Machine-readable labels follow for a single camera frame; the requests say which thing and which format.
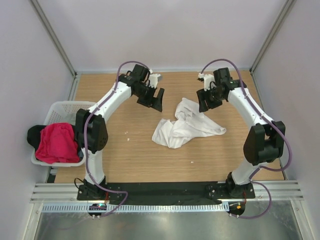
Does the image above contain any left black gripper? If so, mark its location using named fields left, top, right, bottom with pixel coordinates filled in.
left=134, top=83, right=164, bottom=112

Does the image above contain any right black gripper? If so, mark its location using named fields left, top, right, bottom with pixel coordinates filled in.
left=197, top=85, right=225, bottom=113

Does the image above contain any white t shirt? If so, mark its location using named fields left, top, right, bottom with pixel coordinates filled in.
left=151, top=97, right=227, bottom=149

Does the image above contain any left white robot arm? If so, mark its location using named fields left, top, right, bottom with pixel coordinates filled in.
left=75, top=61, right=165, bottom=201

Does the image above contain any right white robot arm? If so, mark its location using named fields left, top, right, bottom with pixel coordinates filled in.
left=196, top=67, right=286, bottom=199

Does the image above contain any white laundry basket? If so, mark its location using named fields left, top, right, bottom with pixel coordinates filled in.
left=30, top=100, right=96, bottom=167

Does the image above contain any pink shirt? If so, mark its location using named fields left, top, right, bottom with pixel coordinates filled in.
left=35, top=122, right=80, bottom=164

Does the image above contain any black shirt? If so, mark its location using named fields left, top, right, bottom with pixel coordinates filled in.
left=26, top=125, right=46, bottom=151

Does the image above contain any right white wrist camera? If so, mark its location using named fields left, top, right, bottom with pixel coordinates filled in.
left=198, top=73, right=216, bottom=91

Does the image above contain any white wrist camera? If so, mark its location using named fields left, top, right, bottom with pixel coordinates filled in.
left=146, top=70, right=163, bottom=89
left=198, top=73, right=216, bottom=91

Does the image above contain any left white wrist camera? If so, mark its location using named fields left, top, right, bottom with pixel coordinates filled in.
left=146, top=70, right=163, bottom=89

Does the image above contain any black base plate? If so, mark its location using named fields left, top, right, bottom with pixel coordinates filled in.
left=77, top=181, right=256, bottom=206

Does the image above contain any slotted cable duct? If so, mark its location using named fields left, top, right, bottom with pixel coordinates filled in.
left=42, top=202, right=229, bottom=213

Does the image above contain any right aluminium frame post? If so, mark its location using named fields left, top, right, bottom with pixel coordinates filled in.
left=249, top=0, right=297, bottom=75

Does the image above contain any aluminium frame post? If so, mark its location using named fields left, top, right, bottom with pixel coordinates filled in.
left=29, top=0, right=77, bottom=78
left=249, top=0, right=297, bottom=75

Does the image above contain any aluminium rail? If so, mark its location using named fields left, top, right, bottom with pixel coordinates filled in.
left=30, top=180, right=304, bottom=203

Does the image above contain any left aluminium frame post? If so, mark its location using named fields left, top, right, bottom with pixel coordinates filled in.
left=29, top=0, right=77, bottom=78

